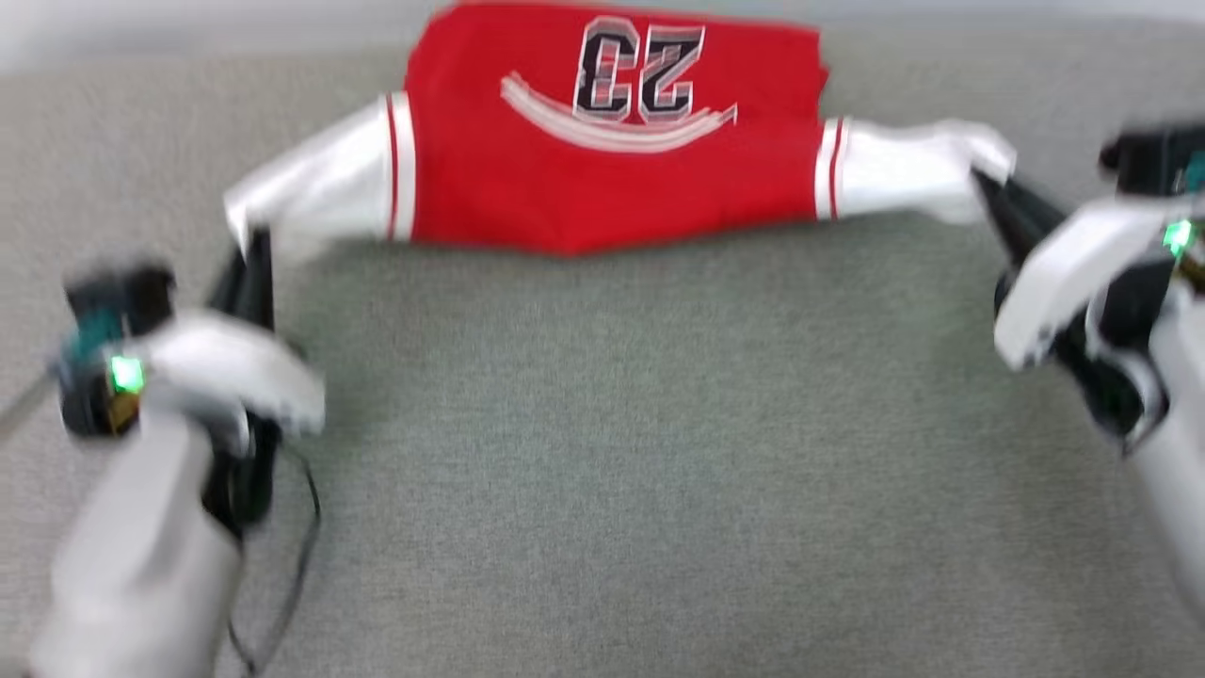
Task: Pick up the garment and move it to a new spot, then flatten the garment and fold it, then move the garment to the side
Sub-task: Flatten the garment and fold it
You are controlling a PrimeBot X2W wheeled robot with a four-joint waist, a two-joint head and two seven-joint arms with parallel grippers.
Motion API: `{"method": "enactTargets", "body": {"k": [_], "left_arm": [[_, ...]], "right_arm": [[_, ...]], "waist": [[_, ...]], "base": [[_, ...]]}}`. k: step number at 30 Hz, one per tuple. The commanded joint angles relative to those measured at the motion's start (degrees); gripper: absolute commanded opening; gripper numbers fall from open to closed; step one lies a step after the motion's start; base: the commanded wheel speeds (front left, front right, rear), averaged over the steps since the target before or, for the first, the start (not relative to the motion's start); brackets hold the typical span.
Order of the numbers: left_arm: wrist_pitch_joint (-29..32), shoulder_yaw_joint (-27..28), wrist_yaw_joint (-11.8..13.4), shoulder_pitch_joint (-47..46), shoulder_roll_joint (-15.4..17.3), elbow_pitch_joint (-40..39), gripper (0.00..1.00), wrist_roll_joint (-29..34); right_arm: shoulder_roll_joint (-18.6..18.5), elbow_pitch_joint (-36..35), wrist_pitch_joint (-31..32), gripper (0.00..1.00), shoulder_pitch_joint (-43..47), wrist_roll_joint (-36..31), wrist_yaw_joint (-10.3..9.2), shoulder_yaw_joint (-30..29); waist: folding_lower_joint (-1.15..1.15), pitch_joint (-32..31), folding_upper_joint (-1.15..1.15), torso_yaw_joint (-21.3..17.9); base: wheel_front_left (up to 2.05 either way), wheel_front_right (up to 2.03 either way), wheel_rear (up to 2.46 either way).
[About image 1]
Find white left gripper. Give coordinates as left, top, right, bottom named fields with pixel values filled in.
left=130, top=226, right=328, bottom=455

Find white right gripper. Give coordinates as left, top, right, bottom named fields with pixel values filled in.
left=973, top=171, right=1182, bottom=374

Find teal left camera connector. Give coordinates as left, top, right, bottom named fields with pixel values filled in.
left=68, top=309, right=125, bottom=370

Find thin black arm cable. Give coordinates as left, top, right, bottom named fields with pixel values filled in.
left=224, top=450, right=323, bottom=675

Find red number 23 jersey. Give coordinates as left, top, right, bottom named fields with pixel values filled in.
left=223, top=0, right=1020, bottom=262

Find black left camera cable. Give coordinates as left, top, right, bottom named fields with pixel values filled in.
left=0, top=370, right=59, bottom=442

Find grey fabric sofa seat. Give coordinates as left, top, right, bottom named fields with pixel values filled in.
left=0, top=19, right=1205, bottom=678

